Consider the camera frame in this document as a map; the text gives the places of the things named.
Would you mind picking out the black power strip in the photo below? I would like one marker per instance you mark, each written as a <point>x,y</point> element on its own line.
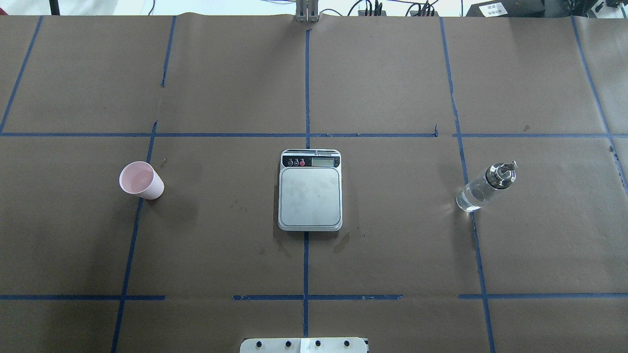
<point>372,11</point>

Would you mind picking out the pink plastic cup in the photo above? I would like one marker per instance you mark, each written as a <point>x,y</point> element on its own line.
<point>140,179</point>

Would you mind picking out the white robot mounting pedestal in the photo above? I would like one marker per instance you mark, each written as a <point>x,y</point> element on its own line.
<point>305,345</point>

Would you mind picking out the clear glass sauce bottle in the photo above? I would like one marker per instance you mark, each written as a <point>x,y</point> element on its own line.
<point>497,178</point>

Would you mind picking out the grey aluminium frame post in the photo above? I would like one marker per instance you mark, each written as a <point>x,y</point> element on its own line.
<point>307,11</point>

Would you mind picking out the white digital kitchen scale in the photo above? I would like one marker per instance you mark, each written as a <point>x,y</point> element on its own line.
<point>310,195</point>

